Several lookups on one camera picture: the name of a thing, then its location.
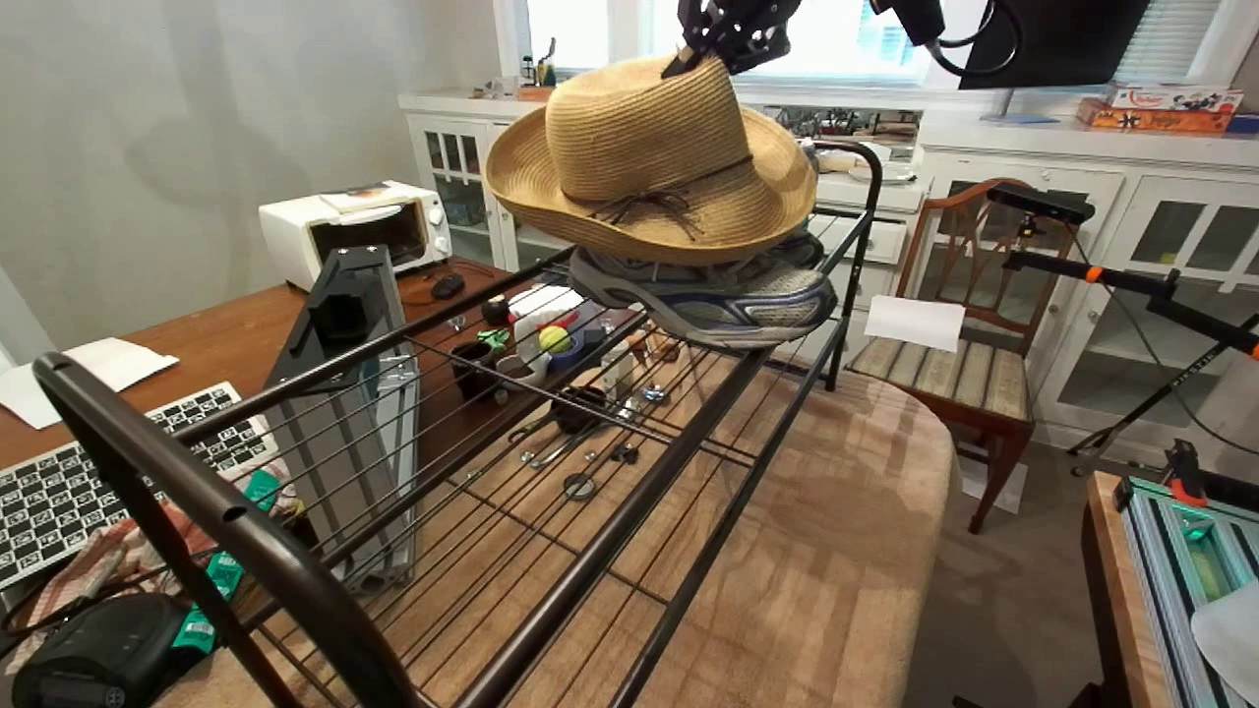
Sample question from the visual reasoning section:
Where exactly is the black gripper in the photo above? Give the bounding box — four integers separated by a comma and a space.
656, 0, 806, 82

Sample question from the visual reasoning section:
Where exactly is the beige straw hat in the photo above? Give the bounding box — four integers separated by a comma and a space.
482, 50, 823, 271

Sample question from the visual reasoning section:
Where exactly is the white paper on chair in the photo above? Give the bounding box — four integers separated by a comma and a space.
861, 292, 972, 358

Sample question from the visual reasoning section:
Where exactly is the black cup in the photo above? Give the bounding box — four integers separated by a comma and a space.
450, 336, 503, 407

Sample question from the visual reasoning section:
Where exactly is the white toaster oven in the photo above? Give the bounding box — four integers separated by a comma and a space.
258, 179, 458, 296

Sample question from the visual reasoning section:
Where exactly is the black flat screen monitor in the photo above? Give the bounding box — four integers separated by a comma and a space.
951, 0, 1161, 94

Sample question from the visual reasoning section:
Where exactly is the brown wooden chair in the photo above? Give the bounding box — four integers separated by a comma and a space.
841, 179, 1097, 539

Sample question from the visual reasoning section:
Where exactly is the white glass door cabinet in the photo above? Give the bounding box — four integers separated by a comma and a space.
395, 82, 1259, 458

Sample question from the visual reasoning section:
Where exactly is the orange board game box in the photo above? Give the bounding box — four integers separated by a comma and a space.
1076, 82, 1247, 141

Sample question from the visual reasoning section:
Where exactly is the brown wooden dining table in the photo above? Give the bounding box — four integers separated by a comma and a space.
0, 258, 572, 480

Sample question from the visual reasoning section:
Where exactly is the black metal shoe rack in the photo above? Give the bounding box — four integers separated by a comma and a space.
32, 137, 891, 708

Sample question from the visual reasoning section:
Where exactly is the black orange clamp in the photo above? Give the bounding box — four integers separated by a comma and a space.
1156, 437, 1259, 515

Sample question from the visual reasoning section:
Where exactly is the white paper sheet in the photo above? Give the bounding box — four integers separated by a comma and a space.
0, 336, 187, 437

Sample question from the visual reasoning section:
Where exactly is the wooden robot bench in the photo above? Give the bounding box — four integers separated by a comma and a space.
1079, 467, 1189, 708

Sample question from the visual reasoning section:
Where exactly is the white computer keyboard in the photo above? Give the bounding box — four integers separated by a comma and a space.
0, 379, 285, 598

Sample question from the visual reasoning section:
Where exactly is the black soft pouch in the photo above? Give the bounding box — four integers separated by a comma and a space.
7, 593, 205, 708

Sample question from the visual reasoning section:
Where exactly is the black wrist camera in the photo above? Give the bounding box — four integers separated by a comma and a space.
871, 0, 951, 50

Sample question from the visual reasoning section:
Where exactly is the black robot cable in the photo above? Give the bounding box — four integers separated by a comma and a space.
921, 0, 1028, 82

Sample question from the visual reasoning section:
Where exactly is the black stereo camera bar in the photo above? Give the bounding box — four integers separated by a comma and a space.
983, 183, 1104, 227

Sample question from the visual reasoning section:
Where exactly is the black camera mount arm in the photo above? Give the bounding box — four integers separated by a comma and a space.
1004, 244, 1259, 465

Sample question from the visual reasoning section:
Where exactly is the aluminium rail base frame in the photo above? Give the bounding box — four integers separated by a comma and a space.
1118, 471, 1259, 708

